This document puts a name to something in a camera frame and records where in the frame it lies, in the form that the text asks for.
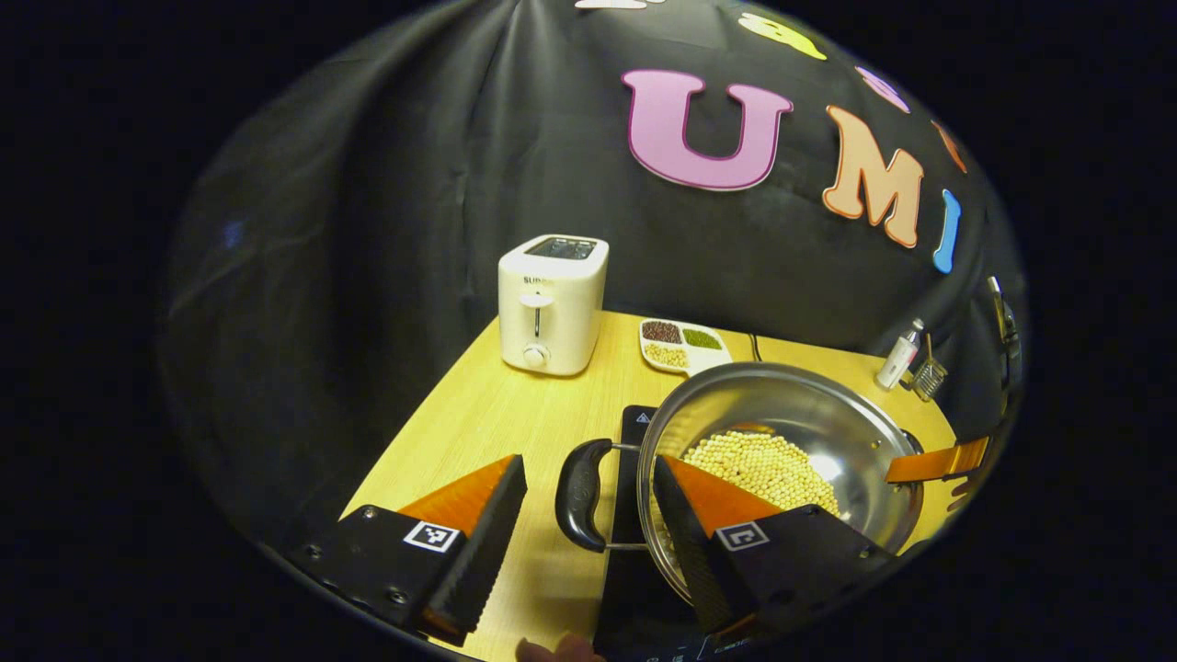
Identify stainless steel pot black handles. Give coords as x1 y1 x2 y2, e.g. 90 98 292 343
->
554 361 926 609

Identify small glass jar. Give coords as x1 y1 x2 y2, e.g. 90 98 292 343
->
909 357 949 404

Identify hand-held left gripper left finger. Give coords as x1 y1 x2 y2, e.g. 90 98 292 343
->
292 453 529 645

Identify white toaster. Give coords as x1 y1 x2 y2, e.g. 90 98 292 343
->
497 233 611 377

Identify pile of soybeans in pot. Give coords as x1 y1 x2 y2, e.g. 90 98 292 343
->
680 429 840 517

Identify white divided dish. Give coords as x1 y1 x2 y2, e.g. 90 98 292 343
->
638 317 735 377

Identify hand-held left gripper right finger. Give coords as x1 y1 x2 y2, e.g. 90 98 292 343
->
652 453 895 645

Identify black induction cooktop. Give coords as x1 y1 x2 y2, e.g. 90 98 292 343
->
592 405 738 662

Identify small clear bottle white label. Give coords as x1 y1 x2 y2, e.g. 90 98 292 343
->
874 318 926 391

